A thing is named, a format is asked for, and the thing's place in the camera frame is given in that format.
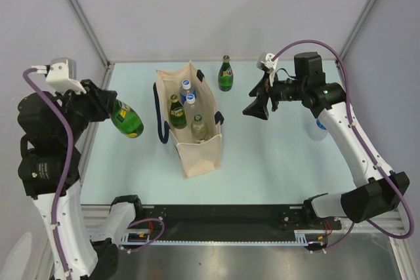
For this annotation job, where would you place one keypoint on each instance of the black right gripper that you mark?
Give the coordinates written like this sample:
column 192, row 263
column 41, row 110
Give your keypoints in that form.
column 258, row 109

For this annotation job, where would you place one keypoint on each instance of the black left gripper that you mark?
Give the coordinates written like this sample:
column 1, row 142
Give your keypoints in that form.
column 102, row 100

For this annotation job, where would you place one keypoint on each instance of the clear glass bottle green cap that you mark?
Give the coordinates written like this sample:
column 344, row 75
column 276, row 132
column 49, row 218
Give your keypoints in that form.
column 199, row 129

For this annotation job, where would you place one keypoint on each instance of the clear unlabelled plastic water bottle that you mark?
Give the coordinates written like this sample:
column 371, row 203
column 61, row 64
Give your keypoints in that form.
column 192, row 108

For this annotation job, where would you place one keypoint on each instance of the blue label water bottle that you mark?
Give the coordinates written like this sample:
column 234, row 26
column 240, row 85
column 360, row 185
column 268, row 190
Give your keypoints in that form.
column 185, row 89

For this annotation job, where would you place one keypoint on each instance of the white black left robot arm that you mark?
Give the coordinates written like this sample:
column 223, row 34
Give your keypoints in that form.
column 49, row 171

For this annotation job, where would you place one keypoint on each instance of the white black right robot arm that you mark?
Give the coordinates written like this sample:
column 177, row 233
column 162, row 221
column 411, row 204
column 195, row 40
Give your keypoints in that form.
column 378, row 186

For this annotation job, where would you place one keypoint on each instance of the beige canvas tote bag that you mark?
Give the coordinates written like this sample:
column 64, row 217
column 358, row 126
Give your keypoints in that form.
column 196, row 157

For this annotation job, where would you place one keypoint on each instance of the green Perrier bottle back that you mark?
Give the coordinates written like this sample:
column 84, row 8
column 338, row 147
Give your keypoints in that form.
column 225, row 76

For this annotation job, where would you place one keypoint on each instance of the blue label bottle right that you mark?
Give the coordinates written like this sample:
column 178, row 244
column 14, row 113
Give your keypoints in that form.
column 316, row 131

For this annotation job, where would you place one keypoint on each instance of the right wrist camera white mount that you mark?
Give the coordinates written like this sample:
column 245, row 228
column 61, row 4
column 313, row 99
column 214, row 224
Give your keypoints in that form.
column 268, row 65

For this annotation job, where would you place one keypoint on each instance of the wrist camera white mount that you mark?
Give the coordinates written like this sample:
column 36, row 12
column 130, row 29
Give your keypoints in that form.
column 268, row 65
column 60, row 75

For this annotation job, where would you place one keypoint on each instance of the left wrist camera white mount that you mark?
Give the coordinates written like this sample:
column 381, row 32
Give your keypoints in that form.
column 60, row 75

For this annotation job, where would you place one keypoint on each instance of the aluminium corner post left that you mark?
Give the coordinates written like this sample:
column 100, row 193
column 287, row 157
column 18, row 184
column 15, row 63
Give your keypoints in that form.
column 86, row 27

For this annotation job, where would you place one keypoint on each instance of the aluminium corner post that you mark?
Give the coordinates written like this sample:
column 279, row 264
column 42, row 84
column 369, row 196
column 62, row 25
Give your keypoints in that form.
column 358, row 27
column 86, row 27

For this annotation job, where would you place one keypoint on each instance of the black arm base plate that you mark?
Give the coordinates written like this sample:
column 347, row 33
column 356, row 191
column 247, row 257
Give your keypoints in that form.
column 235, row 223

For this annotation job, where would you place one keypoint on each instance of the aluminium corner post right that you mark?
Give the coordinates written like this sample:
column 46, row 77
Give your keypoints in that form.
column 358, row 27

